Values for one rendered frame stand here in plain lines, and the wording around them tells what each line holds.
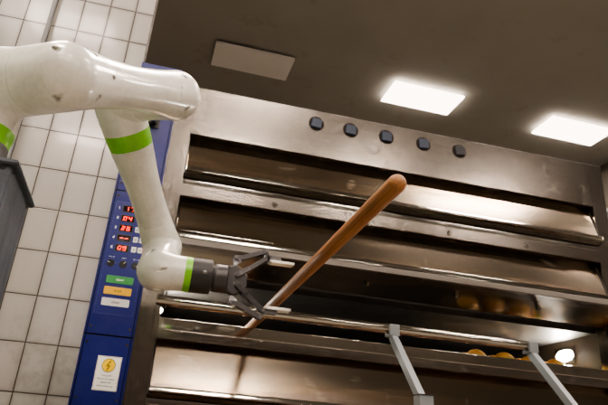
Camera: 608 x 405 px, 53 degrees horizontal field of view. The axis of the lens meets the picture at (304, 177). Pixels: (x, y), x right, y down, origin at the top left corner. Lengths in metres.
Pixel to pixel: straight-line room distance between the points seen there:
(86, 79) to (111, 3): 1.58
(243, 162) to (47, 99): 1.33
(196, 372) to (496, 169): 1.53
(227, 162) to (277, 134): 0.24
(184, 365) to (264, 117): 1.01
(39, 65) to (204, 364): 1.31
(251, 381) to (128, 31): 1.45
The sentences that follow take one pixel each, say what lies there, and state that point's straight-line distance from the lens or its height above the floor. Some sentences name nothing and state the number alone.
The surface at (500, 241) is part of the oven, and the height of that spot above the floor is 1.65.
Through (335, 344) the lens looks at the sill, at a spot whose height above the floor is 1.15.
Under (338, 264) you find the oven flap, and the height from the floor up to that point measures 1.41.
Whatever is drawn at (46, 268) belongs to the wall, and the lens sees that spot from 2.24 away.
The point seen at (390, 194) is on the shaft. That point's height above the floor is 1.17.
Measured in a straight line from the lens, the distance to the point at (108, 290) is 2.17.
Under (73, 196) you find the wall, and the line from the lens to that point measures 2.31.
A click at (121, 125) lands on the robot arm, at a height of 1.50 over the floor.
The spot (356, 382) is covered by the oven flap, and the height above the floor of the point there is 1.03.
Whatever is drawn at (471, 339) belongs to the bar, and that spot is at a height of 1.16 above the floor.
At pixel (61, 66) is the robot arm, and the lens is 1.15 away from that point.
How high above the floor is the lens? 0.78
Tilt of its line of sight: 24 degrees up
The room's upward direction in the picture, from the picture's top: 4 degrees clockwise
